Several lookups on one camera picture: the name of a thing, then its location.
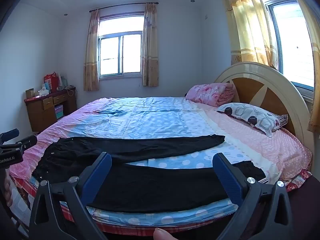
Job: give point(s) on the red gift bag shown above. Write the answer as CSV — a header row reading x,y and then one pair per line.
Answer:
x,y
51,80

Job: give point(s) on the cream and wood headboard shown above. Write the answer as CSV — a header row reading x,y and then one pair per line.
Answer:
x,y
265,95

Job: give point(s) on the person's left hand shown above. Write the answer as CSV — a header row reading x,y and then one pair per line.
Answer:
x,y
8,191

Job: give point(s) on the brown cardboard box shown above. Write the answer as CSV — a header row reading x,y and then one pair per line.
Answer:
x,y
30,93

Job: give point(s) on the pink floral folded quilt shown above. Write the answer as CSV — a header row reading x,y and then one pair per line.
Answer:
x,y
210,92

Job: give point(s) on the dark curtain rod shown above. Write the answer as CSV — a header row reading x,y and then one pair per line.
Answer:
x,y
120,5

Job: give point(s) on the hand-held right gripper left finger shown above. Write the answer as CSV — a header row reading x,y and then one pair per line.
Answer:
x,y
98,176

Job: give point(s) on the wooden desk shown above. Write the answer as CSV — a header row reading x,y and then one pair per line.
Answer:
x,y
37,117

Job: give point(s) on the stack of pastel boxes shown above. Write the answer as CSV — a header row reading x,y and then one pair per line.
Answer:
x,y
59,112

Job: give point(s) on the red checkered mattress cover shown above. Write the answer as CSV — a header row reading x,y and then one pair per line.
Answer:
x,y
22,195

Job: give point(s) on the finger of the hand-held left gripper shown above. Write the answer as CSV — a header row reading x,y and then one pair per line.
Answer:
x,y
10,133
26,142

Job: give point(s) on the polka-dot bed sheet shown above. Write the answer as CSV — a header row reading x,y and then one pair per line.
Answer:
x,y
162,115

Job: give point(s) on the patterned pillow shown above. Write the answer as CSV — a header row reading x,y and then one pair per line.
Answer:
x,y
250,115

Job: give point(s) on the beige patterned curtain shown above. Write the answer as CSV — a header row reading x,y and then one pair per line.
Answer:
x,y
91,55
150,47

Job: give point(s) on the large side window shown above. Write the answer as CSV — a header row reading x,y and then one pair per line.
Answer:
x,y
292,42

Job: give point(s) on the black pants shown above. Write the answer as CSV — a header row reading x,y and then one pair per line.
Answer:
x,y
150,187

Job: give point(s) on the small sliding window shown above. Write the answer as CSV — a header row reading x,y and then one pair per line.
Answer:
x,y
110,55

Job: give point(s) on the person's right hand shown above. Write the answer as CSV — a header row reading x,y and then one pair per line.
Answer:
x,y
165,234

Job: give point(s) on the yellow patterned curtain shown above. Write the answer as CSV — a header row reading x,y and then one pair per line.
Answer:
x,y
245,25
313,67

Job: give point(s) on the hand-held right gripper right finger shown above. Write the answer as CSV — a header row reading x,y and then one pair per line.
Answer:
x,y
228,180

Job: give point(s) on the white tissue box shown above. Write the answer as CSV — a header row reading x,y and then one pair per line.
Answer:
x,y
43,91

